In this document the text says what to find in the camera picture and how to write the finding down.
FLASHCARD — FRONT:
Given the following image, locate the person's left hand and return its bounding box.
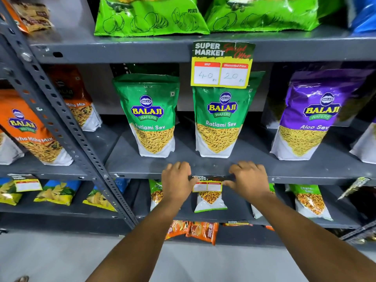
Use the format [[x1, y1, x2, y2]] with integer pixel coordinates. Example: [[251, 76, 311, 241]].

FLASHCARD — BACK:
[[161, 162, 200, 203]]

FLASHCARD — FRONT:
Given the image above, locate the person's right hand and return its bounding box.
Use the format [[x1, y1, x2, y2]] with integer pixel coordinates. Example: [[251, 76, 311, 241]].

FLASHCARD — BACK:
[[223, 161, 275, 205]]

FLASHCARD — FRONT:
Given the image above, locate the person's left forearm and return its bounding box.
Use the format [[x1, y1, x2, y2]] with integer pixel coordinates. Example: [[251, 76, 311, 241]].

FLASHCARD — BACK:
[[86, 198, 184, 282]]

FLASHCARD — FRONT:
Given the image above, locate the person's right forearm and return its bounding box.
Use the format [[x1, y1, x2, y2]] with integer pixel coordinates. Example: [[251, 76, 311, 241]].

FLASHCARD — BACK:
[[252, 192, 376, 282]]

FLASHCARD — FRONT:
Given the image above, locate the small green snack pouch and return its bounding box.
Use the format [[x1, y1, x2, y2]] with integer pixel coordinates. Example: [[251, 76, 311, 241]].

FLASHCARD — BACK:
[[194, 191, 228, 213], [289, 184, 334, 221], [148, 179, 164, 212], [250, 183, 277, 220]]

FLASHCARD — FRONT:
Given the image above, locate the grey metal shelf rack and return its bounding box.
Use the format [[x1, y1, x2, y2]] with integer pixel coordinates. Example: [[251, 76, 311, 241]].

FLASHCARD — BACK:
[[0, 0, 376, 247]]

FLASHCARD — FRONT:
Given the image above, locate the orange snack packet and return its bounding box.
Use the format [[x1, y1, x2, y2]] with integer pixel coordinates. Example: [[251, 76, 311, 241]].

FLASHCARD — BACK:
[[186, 221, 220, 246], [164, 220, 191, 240]]

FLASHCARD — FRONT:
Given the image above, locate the green sev snack pouch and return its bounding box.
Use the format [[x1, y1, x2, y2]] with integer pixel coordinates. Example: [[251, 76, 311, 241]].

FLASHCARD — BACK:
[[112, 73, 180, 158], [192, 71, 266, 159]]

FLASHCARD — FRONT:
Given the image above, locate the yellow blue chips packet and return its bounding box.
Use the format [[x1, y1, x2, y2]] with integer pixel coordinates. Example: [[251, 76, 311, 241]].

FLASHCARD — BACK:
[[33, 180, 81, 206], [0, 177, 23, 206], [82, 178, 130, 212]]

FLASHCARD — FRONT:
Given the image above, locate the large yellow price tag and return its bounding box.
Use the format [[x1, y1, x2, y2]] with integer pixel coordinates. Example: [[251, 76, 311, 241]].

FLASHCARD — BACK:
[[190, 41, 256, 89]]

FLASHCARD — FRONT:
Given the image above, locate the green chips bag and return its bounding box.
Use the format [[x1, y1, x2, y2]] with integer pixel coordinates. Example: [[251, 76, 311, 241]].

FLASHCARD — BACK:
[[94, 0, 210, 37], [205, 0, 341, 33]]

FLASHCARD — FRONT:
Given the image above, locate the blue snack bag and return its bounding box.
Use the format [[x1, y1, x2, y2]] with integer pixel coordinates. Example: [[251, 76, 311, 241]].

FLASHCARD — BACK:
[[347, 0, 376, 34]]

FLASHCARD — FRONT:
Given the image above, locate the brown snack packet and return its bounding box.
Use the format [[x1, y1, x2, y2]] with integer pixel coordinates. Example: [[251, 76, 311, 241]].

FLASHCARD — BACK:
[[2, 0, 54, 34]]

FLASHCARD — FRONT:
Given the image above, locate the grey slotted rack post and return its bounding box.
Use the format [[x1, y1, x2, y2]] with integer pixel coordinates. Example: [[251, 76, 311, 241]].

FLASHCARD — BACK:
[[0, 0, 139, 229]]

